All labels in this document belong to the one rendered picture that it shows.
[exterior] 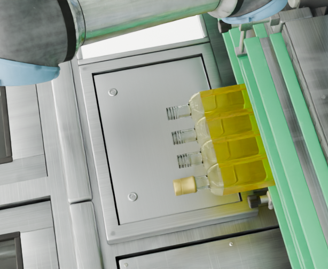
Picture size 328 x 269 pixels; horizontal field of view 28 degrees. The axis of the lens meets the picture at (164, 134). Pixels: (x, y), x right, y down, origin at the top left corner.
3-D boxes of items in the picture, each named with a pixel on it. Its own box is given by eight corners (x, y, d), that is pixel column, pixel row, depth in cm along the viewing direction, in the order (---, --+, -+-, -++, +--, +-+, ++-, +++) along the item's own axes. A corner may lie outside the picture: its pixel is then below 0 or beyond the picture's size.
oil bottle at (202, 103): (278, 88, 151) (185, 105, 149) (281, 74, 146) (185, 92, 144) (285, 110, 148) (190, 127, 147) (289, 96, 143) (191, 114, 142)
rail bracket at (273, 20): (270, 41, 149) (215, 51, 148) (279, -9, 134) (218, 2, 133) (273, 52, 147) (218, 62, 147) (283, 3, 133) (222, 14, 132)
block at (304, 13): (301, 31, 148) (271, 36, 147) (308, 3, 139) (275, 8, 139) (306, 44, 146) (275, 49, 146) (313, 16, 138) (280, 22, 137)
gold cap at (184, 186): (192, 175, 139) (171, 179, 139) (194, 175, 136) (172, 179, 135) (195, 192, 139) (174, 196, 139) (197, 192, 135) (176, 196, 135)
